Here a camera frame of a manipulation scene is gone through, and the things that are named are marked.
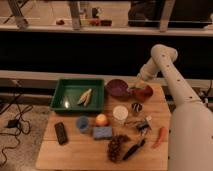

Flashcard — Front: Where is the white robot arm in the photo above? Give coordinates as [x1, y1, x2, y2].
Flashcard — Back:
[137, 44, 213, 171]

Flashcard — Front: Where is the green plastic tray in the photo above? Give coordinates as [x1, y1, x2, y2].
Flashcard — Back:
[50, 78, 105, 113]

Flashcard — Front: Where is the orange carrot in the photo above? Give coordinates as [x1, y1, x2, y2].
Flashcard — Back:
[152, 127, 167, 148]

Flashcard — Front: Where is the black remote control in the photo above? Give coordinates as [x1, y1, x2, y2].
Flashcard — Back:
[54, 122, 68, 145]

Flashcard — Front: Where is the black power adapter with cables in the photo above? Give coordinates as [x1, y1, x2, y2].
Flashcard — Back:
[0, 79, 34, 168]

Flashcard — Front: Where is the purple bowl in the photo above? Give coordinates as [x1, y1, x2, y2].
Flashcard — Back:
[105, 79, 128, 98]

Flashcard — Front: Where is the bunch of dark grapes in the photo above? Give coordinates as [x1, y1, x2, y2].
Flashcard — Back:
[107, 134, 130, 162]

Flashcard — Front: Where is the blue cup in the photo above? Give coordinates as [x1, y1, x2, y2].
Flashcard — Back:
[76, 116, 89, 133]

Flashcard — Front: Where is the black handled knife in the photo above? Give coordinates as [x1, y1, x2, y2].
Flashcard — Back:
[122, 139, 146, 161]

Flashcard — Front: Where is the small striped jar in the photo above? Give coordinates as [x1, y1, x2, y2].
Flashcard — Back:
[131, 102, 143, 116]

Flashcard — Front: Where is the red yellow apple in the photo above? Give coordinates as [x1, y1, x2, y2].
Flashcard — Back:
[95, 114, 109, 126]

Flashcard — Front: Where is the white cup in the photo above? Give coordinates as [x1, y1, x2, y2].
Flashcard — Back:
[113, 105, 128, 125]

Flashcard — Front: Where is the metal binder clip tool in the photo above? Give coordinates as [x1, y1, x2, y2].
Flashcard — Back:
[125, 116, 152, 134]

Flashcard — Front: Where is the red bowl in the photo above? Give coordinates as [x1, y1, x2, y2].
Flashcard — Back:
[133, 85, 153, 102]

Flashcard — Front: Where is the blue sponge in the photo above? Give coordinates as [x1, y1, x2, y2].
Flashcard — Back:
[93, 126, 112, 140]

